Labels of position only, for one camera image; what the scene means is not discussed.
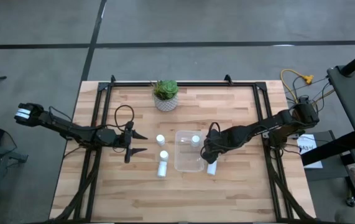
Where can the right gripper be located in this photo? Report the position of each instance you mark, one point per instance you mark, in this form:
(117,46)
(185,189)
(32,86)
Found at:
(213,141)

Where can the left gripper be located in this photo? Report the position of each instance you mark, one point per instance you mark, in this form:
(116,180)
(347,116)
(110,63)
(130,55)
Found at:
(129,143)

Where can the white pill bottle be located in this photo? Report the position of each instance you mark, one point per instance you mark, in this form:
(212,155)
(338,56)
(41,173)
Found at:
(212,169)
(160,140)
(195,140)
(163,155)
(162,170)

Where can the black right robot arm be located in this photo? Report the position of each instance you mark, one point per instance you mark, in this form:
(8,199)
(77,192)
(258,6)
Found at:
(273,124)

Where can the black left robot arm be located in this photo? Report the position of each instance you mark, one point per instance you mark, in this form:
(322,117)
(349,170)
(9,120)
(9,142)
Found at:
(71,130)

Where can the clear plastic basket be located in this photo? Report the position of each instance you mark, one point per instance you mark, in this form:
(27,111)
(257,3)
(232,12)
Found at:
(189,158)

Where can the succulent in patterned pot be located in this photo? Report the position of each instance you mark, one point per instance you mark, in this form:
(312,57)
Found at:
(165,90)

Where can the white paper sheet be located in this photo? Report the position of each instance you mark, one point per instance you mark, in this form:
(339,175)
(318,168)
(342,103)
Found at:
(311,155)

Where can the black equipment stand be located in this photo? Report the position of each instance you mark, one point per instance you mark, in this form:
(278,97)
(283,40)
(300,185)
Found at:
(354,99)

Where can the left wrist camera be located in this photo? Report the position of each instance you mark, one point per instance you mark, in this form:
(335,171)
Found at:
(129,126)

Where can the black metal table frame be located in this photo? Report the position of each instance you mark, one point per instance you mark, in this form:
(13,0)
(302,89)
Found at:
(180,84)

